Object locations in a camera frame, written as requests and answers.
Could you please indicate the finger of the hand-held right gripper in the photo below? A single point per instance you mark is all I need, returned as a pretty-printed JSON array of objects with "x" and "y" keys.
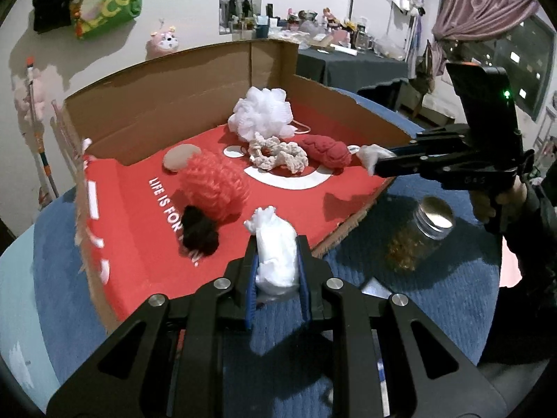
[
  {"x": 409, "y": 166},
  {"x": 417, "y": 146}
]

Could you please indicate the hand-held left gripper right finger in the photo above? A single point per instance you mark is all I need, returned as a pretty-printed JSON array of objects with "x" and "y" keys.
[{"x": 304, "y": 287}]

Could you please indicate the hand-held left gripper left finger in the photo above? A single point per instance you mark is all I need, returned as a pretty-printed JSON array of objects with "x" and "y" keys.
[{"x": 251, "y": 287}]

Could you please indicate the small white cloth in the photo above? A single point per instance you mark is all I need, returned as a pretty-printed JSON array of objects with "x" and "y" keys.
[{"x": 374, "y": 156}]

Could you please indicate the white plastic bag piece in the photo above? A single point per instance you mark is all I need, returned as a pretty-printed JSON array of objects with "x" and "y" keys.
[{"x": 274, "y": 252}]

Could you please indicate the black knitted ball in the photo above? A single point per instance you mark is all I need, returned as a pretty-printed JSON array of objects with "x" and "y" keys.
[{"x": 200, "y": 230}]

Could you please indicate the dark red knitted item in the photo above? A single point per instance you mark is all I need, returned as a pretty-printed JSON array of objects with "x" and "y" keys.
[{"x": 326, "y": 152}]

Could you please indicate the red knitted ball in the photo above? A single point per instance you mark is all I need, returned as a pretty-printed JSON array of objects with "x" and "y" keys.
[{"x": 213, "y": 183}]

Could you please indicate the beige knitted scrunchie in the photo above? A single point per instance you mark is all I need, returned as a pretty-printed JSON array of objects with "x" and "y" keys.
[
  {"x": 263, "y": 150},
  {"x": 293, "y": 159}
]

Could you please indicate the white mesh bath pouf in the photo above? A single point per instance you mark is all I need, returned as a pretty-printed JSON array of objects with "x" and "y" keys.
[{"x": 261, "y": 111}]

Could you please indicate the cardboard box with red inside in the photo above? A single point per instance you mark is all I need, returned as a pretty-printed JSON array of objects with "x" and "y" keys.
[{"x": 143, "y": 104}]

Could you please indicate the person's right forearm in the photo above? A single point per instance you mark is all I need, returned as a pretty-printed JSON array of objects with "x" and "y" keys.
[{"x": 531, "y": 261}]

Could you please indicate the person's right hand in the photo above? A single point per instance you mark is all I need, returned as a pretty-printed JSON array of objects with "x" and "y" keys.
[{"x": 481, "y": 204}]

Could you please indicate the glass jar with metal lid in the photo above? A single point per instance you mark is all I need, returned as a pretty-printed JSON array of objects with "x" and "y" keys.
[{"x": 417, "y": 235}]

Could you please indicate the window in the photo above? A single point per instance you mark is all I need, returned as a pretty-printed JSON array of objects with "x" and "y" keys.
[{"x": 526, "y": 65}]

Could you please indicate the table with dark cloth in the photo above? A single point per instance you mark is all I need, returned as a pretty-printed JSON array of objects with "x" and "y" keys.
[{"x": 348, "y": 72}]

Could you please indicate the pink curtain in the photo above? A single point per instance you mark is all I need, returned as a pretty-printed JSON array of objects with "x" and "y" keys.
[{"x": 478, "y": 4}]

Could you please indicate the cluttered dark table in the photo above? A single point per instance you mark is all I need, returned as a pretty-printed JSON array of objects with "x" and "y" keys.
[{"x": 322, "y": 26}]

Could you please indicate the light blue sheet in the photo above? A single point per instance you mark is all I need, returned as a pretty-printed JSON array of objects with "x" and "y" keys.
[{"x": 17, "y": 313}]

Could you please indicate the round pink plush toy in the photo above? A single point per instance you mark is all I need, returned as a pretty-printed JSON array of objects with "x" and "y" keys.
[{"x": 162, "y": 42}]

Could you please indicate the pole with orange tip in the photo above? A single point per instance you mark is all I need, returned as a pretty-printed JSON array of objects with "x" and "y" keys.
[{"x": 37, "y": 122}]

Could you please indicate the pale pink plush toy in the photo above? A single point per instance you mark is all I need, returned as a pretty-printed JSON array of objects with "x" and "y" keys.
[{"x": 37, "y": 96}]

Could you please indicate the green printed bag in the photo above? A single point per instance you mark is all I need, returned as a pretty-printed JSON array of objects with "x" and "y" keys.
[{"x": 111, "y": 0}]

